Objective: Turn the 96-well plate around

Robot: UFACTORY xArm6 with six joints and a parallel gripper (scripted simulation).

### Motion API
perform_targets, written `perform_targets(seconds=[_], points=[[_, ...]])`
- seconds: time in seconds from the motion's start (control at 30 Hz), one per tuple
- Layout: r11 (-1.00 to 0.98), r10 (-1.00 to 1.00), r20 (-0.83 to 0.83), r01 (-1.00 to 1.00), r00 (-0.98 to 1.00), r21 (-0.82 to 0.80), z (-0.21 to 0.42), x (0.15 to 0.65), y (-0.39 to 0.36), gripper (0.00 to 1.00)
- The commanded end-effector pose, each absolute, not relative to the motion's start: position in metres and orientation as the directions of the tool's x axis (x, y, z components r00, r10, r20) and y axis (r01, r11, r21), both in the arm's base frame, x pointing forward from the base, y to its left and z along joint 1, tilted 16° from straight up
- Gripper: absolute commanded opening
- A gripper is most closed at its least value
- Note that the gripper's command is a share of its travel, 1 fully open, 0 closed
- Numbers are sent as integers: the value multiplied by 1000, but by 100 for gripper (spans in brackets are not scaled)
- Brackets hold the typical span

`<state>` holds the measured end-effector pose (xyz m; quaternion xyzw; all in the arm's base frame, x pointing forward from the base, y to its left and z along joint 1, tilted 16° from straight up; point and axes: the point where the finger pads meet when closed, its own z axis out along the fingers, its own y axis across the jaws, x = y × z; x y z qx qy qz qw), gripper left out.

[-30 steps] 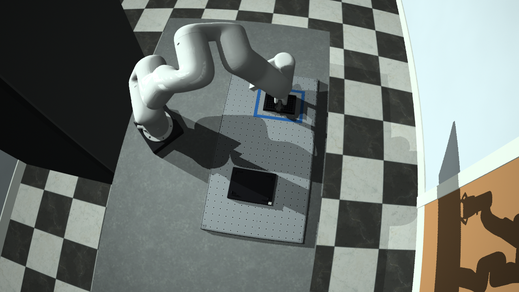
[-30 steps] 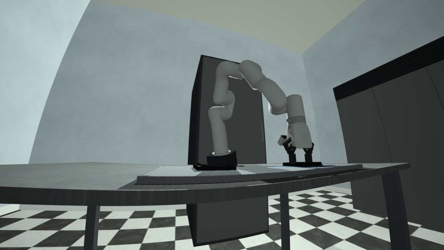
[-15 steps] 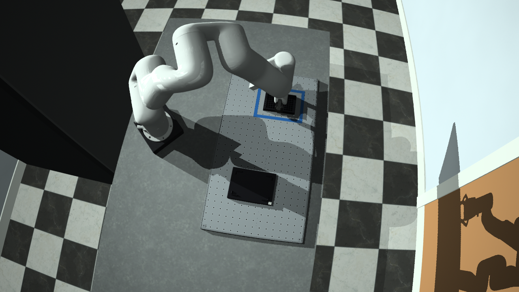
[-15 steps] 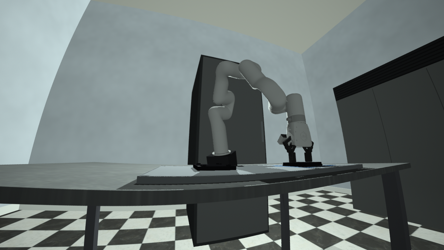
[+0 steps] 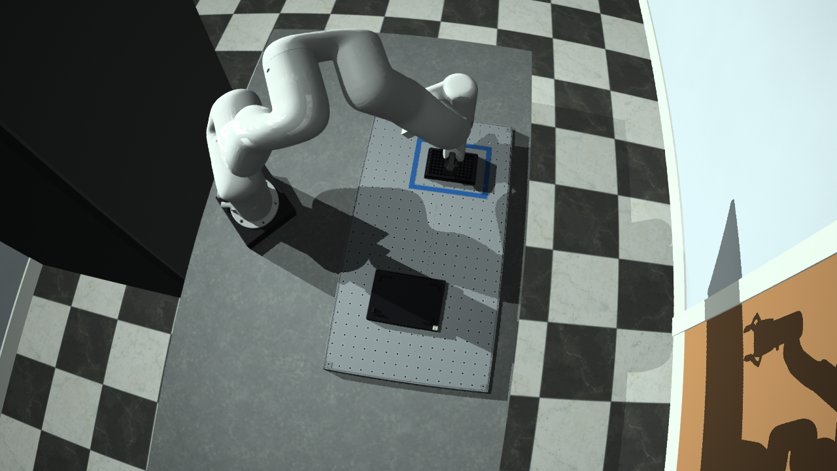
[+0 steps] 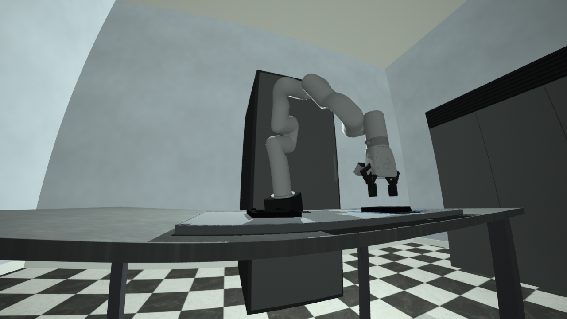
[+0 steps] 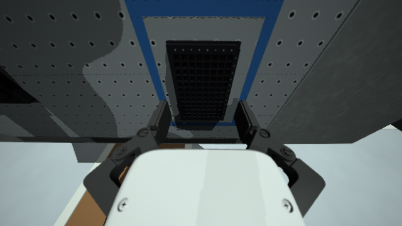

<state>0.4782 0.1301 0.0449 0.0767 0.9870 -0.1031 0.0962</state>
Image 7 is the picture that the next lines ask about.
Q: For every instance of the light grey perforated base plate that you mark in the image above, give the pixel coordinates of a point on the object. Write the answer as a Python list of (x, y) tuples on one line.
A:
[(82, 62)]

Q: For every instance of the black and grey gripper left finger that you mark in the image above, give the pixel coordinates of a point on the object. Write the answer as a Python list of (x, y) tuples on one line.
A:
[(103, 182)]

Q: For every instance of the blue taped rectangle outline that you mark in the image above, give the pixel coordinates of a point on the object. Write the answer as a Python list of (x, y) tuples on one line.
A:
[(269, 9)]

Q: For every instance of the black well plate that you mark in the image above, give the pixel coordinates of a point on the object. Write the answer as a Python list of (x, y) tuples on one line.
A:
[(202, 73)]

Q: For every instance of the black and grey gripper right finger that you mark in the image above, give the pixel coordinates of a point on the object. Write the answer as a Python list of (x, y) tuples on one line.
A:
[(305, 184)]

